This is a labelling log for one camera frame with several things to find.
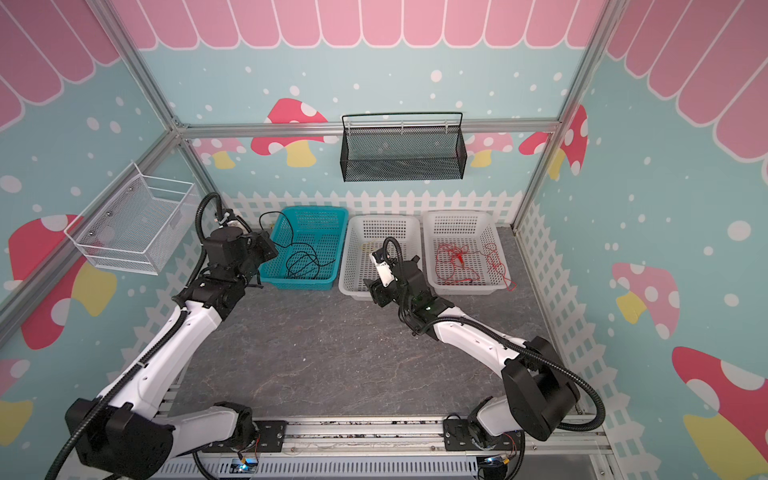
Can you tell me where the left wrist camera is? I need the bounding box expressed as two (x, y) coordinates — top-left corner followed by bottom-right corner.
(218, 209), (240, 228)

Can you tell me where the white plastic basket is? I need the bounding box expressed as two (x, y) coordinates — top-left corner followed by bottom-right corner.
(423, 211), (517, 296)
(339, 215), (423, 301)

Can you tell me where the middle white plastic basket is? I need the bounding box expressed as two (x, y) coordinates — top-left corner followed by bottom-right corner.
(339, 215), (423, 301)

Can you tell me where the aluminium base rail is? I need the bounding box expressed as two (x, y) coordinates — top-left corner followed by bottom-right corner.
(154, 414), (622, 479)

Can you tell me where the black cable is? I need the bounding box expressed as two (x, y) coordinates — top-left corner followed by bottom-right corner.
(257, 209), (338, 281)

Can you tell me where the teal plastic basket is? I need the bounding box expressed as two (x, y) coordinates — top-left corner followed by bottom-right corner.
(258, 206), (349, 291)

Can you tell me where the white wire mesh wall basket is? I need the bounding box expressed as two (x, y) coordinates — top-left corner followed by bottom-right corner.
(64, 163), (200, 275)

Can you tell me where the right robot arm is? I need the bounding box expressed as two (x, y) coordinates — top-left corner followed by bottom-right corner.
(365, 237), (607, 449)

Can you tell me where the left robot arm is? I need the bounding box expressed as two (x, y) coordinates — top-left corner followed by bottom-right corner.
(46, 192), (278, 479)

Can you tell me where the red cable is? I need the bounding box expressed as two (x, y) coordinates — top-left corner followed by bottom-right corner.
(479, 242), (518, 293)
(433, 242), (481, 287)

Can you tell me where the black wire mesh wall basket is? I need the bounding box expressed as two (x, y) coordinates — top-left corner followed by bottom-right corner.
(340, 111), (468, 182)

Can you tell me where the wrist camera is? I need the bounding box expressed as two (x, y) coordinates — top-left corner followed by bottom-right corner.
(218, 209), (240, 228)
(370, 247), (396, 287)

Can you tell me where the right white plastic basket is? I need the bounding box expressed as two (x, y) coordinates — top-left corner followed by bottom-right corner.
(423, 211), (517, 296)

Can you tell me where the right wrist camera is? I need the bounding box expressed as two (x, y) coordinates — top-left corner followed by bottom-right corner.
(370, 247), (396, 287)

